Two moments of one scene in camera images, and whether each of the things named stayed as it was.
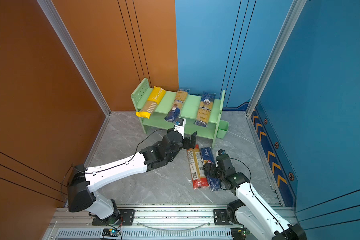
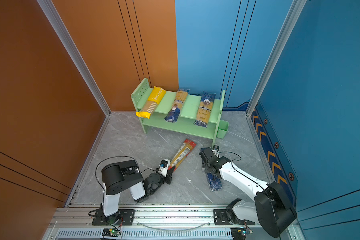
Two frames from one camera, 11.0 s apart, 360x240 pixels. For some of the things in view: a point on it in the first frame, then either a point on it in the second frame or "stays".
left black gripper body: x=184 y=144 -> x=162 y=180
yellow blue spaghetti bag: x=180 y=97 stays
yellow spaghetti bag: x=155 y=98 stays
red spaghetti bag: x=196 y=162 -> x=187 y=147
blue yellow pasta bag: x=204 y=111 stays
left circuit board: x=110 y=232 stays
